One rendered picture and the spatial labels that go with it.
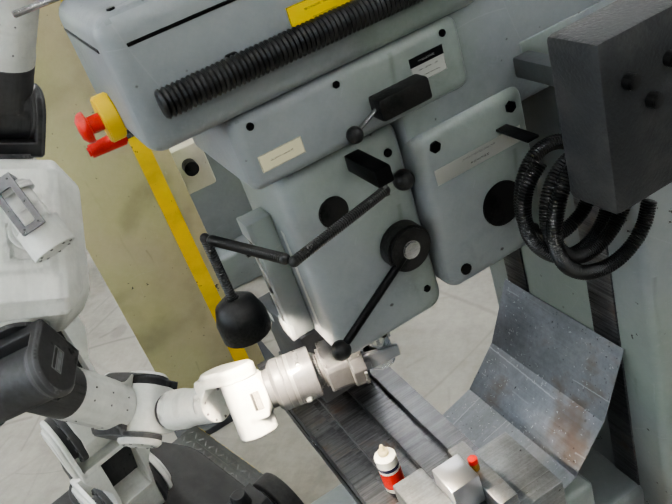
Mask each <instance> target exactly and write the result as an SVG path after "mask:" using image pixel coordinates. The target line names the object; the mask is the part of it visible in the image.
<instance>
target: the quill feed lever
mask: <svg viewBox="0 0 672 504"><path fill-rule="evenodd" d="M430 247H431V239H430V235H429V233H428V231H427V230H426V229H425V228H424V227H422V226H420V225H419V224H417V223H415V222H413V221H411V220H400V221H398V222H396V223H394V224H392V225H391V226H390V227H389V228H388V229H387V230H386V232H385V233H384V235H383V237H382V240H381V244H380V253H381V256H382V258H383V260H384V261H385V262H386V263H387V264H389V265H390V266H392V267H391V269H390V270H389V272H388V273H387V275H386V276H385V278H384V279H383V281H382V282H381V284H380V285H379V287H378V288H377V290H376V291H375V293H374V294H373V296H372V297H371V299H370V300H369V302H368V303H367V305H366V306H365V308H364V309H363V311H362V312H361V314H360V315H359V317H358V318H357V320H356V321H355V323H354V324H353V326H352V327H351V329H350V330H349V332H348V333H347V335H346V336H345V338H344V339H343V340H337V341H335V342H334V343H333V344H332V346H331V349H330V352H331V355H332V357H333V358H334V359H335V360H338V361H345V360H347V359H348V358H349V357H350V355H351V353H352V348H351V345H350V344H351V342H352V341H353V339H354V338H355V337H356V335H357V334H358V332H359V331H360V329H361V328H362V326H363V325H364V323H365V322H366V320H367V319H368V317H369V316H370V314H371V313H372V311H373V310H374V308H375V307H376V305H377V304H378V302H379V301H380V299H381V298H382V296H383V295H384V293H385V292H386V290H387V289H388V287H389V286H390V284H391V283H392V281H393V280H394V278H395V277H396V275H397V274H398V272H399V271H401V272H409V271H412V270H414V269H416V268H418V267H419V266H420V265H421V264H422V263H423V262H424V261H425V259H426V258H427V256H428V254H429V251H430Z"/></svg>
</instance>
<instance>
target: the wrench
mask: <svg viewBox="0 0 672 504"><path fill-rule="evenodd" d="M57 1H60V0H39V1H37V2H34V3H32V4H29V5H27V6H24V7H22V8H19V9H17V10H14V11H12V15H13V16H14V17H15V18H18V17H20V16H23V15H25V14H28V13H30V12H33V11H35V10H37V9H40V8H42V7H45V6H47V5H50V4H52V3H55V2H57Z"/></svg>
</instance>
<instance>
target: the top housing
mask: <svg viewBox="0 0 672 504"><path fill-rule="evenodd" d="M472 1H473V0H423V1H422V2H419V3H418V4H415V5H413V6H411V7H409V8H406V9H404V10H402V11H400V12H398V13H395V14H394V15H390V16H389V17H386V18H385V19H382V20H381V21H377V23H373V24H372V25H369V26H368V27H365V28H364V29H360V30H359V31H356V32H355V33H353V34H351V35H349V36H348V35H347V36H346V37H345V38H342V39H341V40H339V39H338V41H337V42H333V44H329V45H328V46H325V47H324V48H320V49H319V50H316V51H315V52H311V54H307V55H306V56H302V58H300V59H299V58H298V59H297V61H294V60H293V62H292V63H288V65H284V66H283V67H279V68H278V69H274V71H270V72H269V74H266V73H265V75H264V76H260V78H255V80H251V81H250V83H249V82H246V84H245V85H243V84H241V87H236V89H232V90H231V92H230V91H227V92H226V94H224V93H222V95H221V96H218V95H217V97H216V98H212V100H211V101H210V100H207V103H204V102H203V103H202V105H197V107H193V108H192V110H189V109H188V110H187V112H182V115H181V114H178V115H177V117H174V116H173V117H172V119H168V118H166V117H165V116H164V114H163V113H162V111H161V109H160V107H159V105H158V103H157V101H156V98H155V95H154V92H155V90H156V89H158V90H160V88H161V87H165V86H166V84H167V85H170V84H171V82H174V83H175V81H176V80H180V79H181V77H182V78H185V77H186V75H189V76H190V75H191V73H195V72H196V71H200V70H201V68H203V69H205V68H206V66H209V67H210V65H211V64H215V63H216V62H220V60H221V59H223V60H225V55H227V54H229V53H231V52H233V51H235V52H237V53H239V52H240V51H244V50H245V48H247V49H249V47H250V46H253V47H254V44H259V42H263V41H264V40H268V38H270V37H271V38H272V37H273V36H274V35H276V36H277V35H278V33H281V34H282V32H283V31H287V29H291V28H292V27H296V25H300V24H301V23H305V21H309V20H310V19H314V17H316V16H317V17H318V16H319V15H320V14H322V15H323V13H324V12H328V11H329V10H331V11H332V9H333V8H337V6H341V5H342V4H345V3H346V2H350V0H63V1H62V3H61V4H60V6H59V17H60V20H61V22H62V24H63V26H64V30H65V31H66V33H67V35H68V37H69V39H70V41H71V43H72V45H73V47H74V49H75V51H76V53H77V55H78V57H79V59H80V61H81V63H82V65H83V67H84V69H85V72H86V74H87V76H88V78H89V80H90V82H91V84H92V86H93V88H94V90H95V92H96V94H99V93H102V92H104V93H107V95H108V96H109V97H110V99H111V100H112V102H113V104H114V105H115V107H116V109H117V111H118V113H119V115H120V117H121V119H122V121H123V123H124V125H125V127H126V128H127V129H128V130H129V131H130V132H131V133H132V134H133V135H134V136H135V137H136V138H137V139H138V140H140V141H141V142H142V143H143V144H144V145H145V146H146V147H148V148H149V149H152V150H155V151H164V150H167V149H170V148H172V147H174V146H176V145H178V144H180V143H182V142H184V141H186V140H188V139H190V138H192V137H194V136H197V135H199V134H201V133H203V132H205V131H207V130H209V129H211V128H213V127H215V126H217V125H219V124H221V123H224V122H226V121H228V120H230V119H232V118H234V117H236V116H238V115H240V114H242V113H244V112H246V111H249V110H251V109H253V108H255V107H257V106H259V105H261V104H263V103H265V102H267V101H269V100H271V99H273V98H276V97H278V96H280V95H282V94H284V93H286V92H288V91H290V90H292V89H294V88H296V87H298V86H301V85H303V84H305V83H307V82H309V81H311V80H313V79H315V78H317V77H319V76H321V75H323V74H325V73H328V72H330V71H332V70H334V69H336V68H338V67H340V66H342V65H344V64H346V63H348V62H350V61H353V60H355V59H357V58H359V57H361V56H363V55H365V54H367V53H369V52H371V51H373V50H375V49H377V48H380V47H382V46H384V45H386V44H388V43H390V42H392V41H394V40H396V39H398V38H400V37H402V36H405V35H407V34H409V33H411V32H413V31H415V30H417V29H419V28H421V27H423V26H425V25H427V24H429V23H432V22H434V21H436V20H438V19H440V18H442V17H444V16H446V15H448V14H450V13H452V12H454V11H457V10H459V9H461V8H463V7H465V6H467V5H468V4H470V3H471V2H472Z"/></svg>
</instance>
